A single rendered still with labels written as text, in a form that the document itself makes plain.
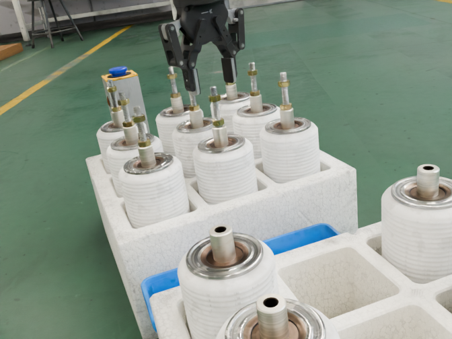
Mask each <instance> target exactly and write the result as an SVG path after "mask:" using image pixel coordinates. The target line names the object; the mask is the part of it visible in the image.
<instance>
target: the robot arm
mask: <svg viewBox="0 0 452 339"><path fill-rule="evenodd" d="M173 4H174V6H175V8H176V11H177V14H176V20H175V21H174V22H171V23H168V24H159V26H158V30H159V34H160V37H161V41H162V44H163V48H164V51H165V55H166V59H167V63H168V65H169V66H171V67H178V68H181V70H182V74H183V78H184V85H185V88H186V91H188V92H189V94H191V95H198V94H200V84H199V79H198V71H197V69H195V66H196V60H197V57H198V54H199V53H200V52H201V48H202V45H204V44H207V43H209V42H212V43H213V44H214V45H216V46H217V48H218V49H219V52H220V53H221V55H223V58H221V63H222V69H223V78H224V81H225V82H226V83H234V82H236V77H237V65H236V60H235V56H236V54H237V53H238V52H239V51H240V50H243V49H244V48H245V26H244V10H243V9H242V8H230V9H227V8H226V6H225V0H173ZM226 22H227V23H228V30H227V28H226V27H225V24H226ZM179 30H180V31H181V33H183V36H182V42H181V46H180V43H179V40H178V36H179V35H180V33H179ZM236 33H237V40H236ZM190 43H192V44H193V45H191V46H190Z"/></svg>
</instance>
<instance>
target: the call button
mask: <svg viewBox="0 0 452 339"><path fill-rule="evenodd" d="M126 71H128V70H127V67H125V66H122V67H114V68H111V69H110V70H109V74H112V76H113V77H117V76H121V75H125V74H126Z"/></svg>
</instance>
